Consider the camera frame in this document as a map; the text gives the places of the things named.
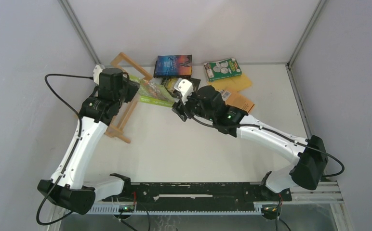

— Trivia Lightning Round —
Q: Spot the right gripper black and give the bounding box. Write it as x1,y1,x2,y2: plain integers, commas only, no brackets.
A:
172,90,215,123

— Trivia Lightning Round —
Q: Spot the Alice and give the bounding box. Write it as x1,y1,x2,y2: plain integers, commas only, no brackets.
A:
161,77,201,98

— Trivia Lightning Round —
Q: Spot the light green paperback book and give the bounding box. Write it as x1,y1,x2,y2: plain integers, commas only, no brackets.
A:
130,75,175,107

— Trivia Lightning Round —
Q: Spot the blue Jane Eyre book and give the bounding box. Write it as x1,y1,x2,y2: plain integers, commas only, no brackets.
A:
153,54,193,78

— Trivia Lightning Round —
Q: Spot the wooden book rack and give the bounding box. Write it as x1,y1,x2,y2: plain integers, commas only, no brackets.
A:
105,52,153,143

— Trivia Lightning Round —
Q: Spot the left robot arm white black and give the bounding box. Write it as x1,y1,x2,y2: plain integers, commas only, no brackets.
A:
38,65,139,215

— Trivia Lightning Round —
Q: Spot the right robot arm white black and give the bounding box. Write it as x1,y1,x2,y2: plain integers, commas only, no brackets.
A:
173,80,328,200

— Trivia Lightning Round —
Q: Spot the orange booklet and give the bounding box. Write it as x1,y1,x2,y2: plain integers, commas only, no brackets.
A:
220,88,255,113

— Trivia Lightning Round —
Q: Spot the green Macmillan book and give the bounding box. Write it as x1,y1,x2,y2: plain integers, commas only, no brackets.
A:
203,58,242,82

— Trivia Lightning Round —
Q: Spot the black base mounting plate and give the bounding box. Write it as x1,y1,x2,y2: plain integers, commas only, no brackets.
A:
106,182,292,211

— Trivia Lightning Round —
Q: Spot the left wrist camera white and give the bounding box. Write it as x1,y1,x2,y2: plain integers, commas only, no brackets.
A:
93,64,105,85

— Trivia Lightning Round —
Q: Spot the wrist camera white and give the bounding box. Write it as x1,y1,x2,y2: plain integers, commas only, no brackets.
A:
174,78,193,103
93,64,105,85

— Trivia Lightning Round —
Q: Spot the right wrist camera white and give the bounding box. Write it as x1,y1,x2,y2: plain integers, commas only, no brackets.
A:
174,78,193,103

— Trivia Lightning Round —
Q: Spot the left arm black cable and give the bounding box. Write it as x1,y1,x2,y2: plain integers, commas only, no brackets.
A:
36,73,95,226

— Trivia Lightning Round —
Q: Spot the white cable duct strip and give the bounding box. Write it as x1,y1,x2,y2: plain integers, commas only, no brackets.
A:
86,204,264,215

